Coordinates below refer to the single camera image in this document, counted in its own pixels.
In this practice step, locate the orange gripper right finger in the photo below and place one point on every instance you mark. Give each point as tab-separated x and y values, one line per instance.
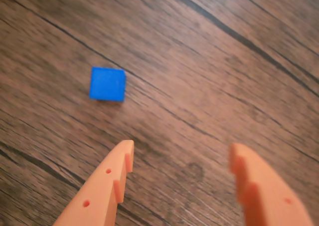
269	196

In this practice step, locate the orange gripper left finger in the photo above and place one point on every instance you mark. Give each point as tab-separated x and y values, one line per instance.
99	191

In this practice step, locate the blue cube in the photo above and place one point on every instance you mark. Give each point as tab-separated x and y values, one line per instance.
107	84

